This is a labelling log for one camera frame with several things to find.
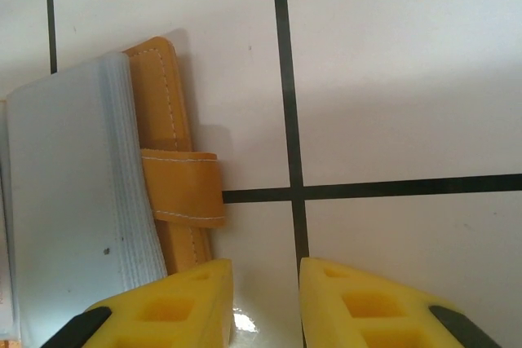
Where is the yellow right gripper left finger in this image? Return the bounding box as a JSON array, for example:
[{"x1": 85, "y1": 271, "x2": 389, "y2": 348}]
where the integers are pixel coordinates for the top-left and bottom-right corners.
[{"x1": 42, "y1": 258, "x2": 235, "y2": 348}]

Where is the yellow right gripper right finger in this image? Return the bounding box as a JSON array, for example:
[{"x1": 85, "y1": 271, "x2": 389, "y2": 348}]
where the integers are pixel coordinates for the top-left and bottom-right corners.
[{"x1": 299, "y1": 257, "x2": 502, "y2": 348}]

